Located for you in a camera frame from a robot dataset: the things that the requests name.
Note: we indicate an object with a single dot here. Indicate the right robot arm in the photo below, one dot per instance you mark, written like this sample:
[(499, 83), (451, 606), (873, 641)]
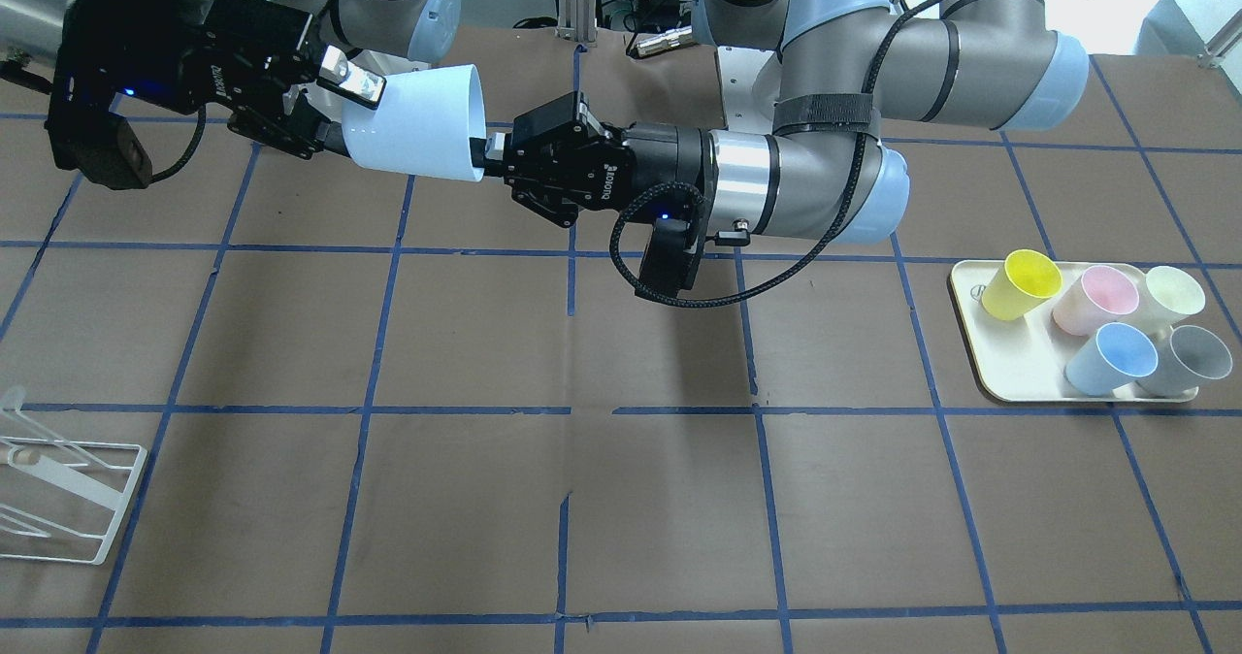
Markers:
[(419, 31)]

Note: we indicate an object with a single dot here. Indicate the yellow plastic cup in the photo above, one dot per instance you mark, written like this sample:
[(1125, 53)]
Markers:
[(1025, 280)]

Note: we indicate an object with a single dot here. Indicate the pink plastic cup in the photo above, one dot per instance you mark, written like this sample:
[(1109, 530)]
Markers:
[(1101, 295)]

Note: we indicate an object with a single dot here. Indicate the white wire cup rack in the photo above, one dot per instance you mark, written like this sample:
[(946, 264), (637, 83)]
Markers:
[(64, 501)]

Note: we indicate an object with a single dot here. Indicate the light blue plastic cup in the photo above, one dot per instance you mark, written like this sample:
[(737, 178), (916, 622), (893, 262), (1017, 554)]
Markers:
[(423, 125)]

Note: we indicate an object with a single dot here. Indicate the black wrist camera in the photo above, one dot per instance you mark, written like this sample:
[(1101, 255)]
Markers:
[(670, 261), (102, 146)]

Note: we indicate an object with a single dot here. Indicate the grey plastic cup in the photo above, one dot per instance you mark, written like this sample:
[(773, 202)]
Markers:
[(1189, 356)]

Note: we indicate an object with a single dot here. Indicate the cream plastic cup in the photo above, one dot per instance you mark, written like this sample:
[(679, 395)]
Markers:
[(1167, 296)]

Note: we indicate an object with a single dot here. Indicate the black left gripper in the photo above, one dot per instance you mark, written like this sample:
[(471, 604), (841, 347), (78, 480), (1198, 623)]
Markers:
[(662, 164)]

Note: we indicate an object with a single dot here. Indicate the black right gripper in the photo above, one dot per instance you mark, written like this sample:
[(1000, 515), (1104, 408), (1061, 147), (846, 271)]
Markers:
[(146, 45)]

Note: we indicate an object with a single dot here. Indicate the cream plastic tray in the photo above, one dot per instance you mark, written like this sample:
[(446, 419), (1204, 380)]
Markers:
[(1023, 360)]

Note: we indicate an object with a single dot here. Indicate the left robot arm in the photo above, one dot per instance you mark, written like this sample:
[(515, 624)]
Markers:
[(844, 66)]

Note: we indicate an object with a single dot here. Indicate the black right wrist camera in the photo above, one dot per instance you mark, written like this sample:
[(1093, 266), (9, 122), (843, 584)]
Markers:
[(102, 146)]

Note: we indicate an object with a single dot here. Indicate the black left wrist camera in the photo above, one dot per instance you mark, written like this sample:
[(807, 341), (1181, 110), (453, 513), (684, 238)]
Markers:
[(670, 261)]

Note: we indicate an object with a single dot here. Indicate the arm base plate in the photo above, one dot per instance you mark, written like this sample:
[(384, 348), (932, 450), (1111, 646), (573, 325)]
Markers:
[(749, 87)]

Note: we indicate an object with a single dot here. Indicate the silver metal connector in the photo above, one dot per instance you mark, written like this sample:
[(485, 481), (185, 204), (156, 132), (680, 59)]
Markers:
[(663, 42)]

